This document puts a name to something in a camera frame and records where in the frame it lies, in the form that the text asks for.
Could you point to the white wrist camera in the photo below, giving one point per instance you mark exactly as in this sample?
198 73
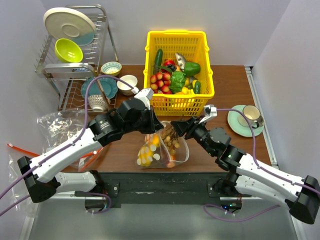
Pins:
145 95
210 112

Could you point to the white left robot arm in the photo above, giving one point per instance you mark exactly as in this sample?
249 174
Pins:
111 126

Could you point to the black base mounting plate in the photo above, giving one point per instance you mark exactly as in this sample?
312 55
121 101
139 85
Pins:
163 188

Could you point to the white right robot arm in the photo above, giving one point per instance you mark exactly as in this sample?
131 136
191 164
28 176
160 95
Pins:
249 176

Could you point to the yellow plastic basket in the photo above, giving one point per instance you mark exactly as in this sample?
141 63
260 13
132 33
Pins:
194 47

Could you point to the brown longan bunch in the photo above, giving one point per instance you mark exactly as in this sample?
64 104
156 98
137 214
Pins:
170 139

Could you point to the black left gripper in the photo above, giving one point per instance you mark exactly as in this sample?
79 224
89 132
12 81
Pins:
154 124

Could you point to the small green cucumber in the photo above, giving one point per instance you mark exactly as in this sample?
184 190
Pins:
197 87

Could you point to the white cream bowl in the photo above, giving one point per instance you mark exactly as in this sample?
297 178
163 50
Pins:
123 84

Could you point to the crumpled clear plastic bag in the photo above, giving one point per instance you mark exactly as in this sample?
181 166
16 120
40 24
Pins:
57 127

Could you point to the orange-zipper clear bag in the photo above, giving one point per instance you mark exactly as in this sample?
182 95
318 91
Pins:
43 176

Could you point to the teal patterned small bowl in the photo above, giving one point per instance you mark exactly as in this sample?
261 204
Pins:
112 68

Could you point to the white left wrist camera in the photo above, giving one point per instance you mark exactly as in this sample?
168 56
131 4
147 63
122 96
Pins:
145 95

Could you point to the patterned white bowl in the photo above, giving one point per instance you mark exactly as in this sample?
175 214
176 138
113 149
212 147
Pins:
98 104

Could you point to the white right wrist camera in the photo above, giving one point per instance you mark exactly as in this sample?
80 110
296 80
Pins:
210 112

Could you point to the cream mug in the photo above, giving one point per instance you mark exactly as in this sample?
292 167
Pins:
253 117

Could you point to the orange papaya slice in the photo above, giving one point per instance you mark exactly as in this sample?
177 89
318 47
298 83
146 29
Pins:
171 162

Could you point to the metal dish rack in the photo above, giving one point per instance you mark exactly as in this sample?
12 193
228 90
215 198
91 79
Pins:
67 78

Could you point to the lime green bowl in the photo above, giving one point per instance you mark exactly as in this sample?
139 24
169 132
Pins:
67 51

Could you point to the clear white-dotted zip bag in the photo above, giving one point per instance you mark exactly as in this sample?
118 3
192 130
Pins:
161 155

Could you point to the green bell pepper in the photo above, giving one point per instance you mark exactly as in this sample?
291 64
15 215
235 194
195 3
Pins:
191 68

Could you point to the red pomegranate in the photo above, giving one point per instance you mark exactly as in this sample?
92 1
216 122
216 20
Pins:
169 63

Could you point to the green lettuce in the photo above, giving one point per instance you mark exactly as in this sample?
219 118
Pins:
178 80

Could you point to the mint green saucer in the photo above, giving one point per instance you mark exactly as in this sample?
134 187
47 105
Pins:
237 128

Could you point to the grey toy fish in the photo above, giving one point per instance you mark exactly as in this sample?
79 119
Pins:
181 61

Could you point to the yellow bell pepper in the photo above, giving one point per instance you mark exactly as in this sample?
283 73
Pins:
144 157

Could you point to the large cream blue plate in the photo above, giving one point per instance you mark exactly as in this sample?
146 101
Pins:
68 23

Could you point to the dark green cucumber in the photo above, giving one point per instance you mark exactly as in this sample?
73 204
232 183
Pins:
158 57

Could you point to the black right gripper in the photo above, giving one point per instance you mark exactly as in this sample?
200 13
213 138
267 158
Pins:
188 127

